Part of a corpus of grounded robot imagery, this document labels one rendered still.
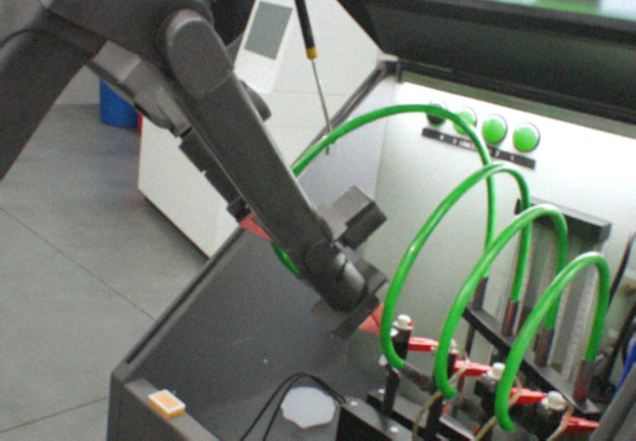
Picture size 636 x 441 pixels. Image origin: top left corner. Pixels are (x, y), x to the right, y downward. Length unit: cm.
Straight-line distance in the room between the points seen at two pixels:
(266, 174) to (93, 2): 29
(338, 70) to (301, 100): 27
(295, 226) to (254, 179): 11
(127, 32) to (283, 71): 338
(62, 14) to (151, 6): 6
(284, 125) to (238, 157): 328
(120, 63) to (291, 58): 293
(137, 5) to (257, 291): 85
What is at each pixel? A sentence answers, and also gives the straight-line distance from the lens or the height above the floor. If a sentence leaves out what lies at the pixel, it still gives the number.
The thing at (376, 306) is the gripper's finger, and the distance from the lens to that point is 99.
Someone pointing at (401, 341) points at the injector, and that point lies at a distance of 110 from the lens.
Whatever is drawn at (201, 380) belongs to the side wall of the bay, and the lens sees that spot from 132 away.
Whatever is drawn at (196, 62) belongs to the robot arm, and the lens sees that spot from 56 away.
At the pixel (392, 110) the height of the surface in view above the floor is 142.
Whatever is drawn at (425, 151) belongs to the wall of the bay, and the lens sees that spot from 138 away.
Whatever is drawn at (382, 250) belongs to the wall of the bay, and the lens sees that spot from 147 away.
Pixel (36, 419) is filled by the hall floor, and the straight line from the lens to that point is 286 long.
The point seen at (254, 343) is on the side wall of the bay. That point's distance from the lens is 137.
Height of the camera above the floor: 158
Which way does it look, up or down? 17 degrees down
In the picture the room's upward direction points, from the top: 8 degrees clockwise
